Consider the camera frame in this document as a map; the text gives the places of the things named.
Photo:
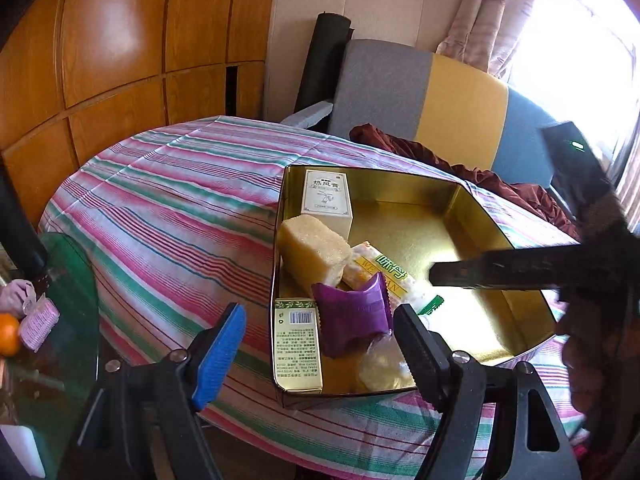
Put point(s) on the grey armrest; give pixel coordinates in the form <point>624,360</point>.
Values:
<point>307,115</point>

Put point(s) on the small green yellow box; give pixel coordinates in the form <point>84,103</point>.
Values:
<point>297,350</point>

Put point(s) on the yellow sponge cake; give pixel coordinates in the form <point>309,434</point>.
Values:
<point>312,252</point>

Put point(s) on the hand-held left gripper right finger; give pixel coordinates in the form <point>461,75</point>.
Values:
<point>425,355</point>

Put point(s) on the wooden wardrobe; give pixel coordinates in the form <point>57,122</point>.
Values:
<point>125,35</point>

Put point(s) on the white carton box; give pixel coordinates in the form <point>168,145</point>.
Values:
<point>325,200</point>

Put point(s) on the striped bed sheet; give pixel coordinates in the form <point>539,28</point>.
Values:
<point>175,200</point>

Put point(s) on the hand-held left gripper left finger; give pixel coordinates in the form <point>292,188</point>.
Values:
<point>220,355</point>

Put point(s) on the grey yellow blue sofa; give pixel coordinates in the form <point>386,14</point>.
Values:
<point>465,100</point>

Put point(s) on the clear pastry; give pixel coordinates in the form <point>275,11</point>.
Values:
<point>380,367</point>

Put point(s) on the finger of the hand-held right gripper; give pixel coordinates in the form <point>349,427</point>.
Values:
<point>500,270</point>

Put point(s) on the purple snack packet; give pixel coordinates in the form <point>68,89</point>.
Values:
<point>350,317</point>

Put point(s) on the white block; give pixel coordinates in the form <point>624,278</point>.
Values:
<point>20,447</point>

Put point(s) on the green glass table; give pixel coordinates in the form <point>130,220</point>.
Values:
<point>60,385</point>

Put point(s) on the pale patterned curtain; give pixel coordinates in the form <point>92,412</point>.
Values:
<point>631,170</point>
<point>485,10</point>

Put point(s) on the dark red cloth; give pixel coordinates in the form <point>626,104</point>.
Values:
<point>525,200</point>

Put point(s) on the orange fruit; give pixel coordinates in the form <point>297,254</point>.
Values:
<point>7,337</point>

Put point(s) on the yellow green snack packet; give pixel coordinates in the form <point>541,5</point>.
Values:
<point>385,270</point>

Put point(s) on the black rolled mat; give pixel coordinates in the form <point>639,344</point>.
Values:
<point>322,55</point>

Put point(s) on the gold-lined tin box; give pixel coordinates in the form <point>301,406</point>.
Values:
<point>450,230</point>

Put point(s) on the pale pink bag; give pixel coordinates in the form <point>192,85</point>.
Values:
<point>17,295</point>

